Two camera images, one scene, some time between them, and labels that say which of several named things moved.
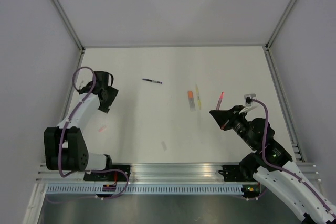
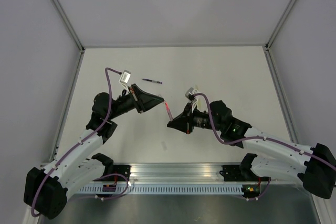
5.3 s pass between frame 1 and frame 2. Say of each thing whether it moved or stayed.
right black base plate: stayed
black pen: stayed
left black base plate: stayed
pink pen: moved
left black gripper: moved
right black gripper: moved
